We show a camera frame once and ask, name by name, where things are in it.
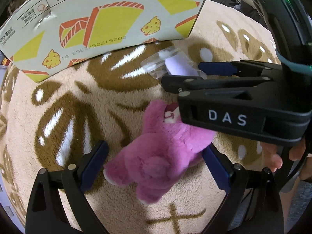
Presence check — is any person's right hand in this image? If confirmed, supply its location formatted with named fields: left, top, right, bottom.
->
left=260, top=138, right=312, bottom=181

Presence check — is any clear plastic wrapped item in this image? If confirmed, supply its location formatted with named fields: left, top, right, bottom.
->
left=141, top=45, right=207, bottom=80

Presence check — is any pink fluffy plush toy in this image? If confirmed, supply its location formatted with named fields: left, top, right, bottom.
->
left=104, top=99, right=215, bottom=204

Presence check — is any beige brown patterned rug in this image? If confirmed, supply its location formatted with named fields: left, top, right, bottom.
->
left=1, top=1, right=277, bottom=233

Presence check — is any cardboard box yellow print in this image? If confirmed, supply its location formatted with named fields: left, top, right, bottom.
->
left=1, top=0, right=205, bottom=82

